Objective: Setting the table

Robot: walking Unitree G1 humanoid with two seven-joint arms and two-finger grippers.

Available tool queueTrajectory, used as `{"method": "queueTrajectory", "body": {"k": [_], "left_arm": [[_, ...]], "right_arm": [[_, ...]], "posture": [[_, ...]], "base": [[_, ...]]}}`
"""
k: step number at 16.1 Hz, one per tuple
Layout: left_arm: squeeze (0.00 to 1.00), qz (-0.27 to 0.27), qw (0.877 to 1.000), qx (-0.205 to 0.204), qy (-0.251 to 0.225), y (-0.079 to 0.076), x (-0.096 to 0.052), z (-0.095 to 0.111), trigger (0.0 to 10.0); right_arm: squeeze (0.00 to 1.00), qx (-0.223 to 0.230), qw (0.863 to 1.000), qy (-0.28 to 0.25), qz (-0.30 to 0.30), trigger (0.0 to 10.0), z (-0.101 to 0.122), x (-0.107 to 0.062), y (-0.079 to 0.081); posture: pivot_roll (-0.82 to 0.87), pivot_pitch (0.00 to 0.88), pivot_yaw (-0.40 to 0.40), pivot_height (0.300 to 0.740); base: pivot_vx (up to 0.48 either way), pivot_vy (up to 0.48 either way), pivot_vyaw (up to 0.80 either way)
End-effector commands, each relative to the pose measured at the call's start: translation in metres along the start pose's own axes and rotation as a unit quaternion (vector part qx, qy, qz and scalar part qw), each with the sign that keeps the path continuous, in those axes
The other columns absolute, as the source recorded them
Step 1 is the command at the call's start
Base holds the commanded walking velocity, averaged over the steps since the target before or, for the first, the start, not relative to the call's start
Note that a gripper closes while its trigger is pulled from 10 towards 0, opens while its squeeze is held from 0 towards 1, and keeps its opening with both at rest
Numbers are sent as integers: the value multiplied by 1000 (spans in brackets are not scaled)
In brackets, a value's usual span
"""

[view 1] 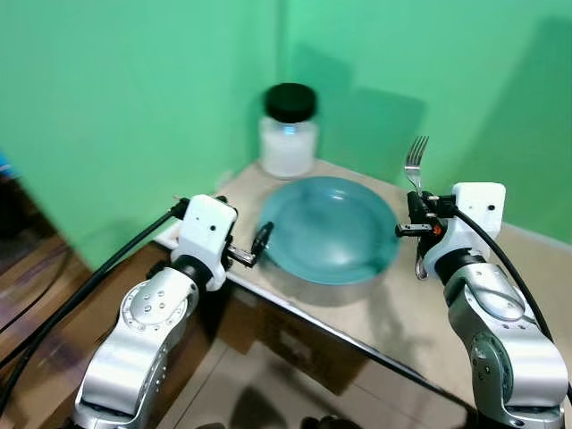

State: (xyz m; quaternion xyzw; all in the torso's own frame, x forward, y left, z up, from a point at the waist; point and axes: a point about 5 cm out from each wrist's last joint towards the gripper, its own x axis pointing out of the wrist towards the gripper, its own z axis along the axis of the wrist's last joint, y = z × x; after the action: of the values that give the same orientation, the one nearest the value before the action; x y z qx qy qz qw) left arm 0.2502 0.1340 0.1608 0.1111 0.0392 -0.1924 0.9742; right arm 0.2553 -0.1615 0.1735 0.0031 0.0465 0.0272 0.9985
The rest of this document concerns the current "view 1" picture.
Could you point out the white jar with black lid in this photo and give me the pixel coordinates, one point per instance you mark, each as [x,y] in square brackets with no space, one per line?
[289,143]

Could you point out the teal round plate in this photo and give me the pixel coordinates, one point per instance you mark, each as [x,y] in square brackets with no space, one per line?
[328,230]

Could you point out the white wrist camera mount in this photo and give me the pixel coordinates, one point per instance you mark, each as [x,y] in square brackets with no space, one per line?
[474,219]
[207,228]

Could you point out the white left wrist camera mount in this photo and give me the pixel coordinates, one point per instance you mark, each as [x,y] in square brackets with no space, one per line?
[207,228]

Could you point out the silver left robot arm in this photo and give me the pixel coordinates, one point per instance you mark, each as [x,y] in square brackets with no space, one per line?
[143,322]

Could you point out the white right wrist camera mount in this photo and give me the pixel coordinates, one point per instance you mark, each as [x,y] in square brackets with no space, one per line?
[474,219]

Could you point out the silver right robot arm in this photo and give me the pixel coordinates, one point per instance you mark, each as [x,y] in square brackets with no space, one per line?
[505,357]

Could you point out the silver metal fork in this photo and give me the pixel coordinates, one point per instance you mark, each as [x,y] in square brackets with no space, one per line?
[415,165]

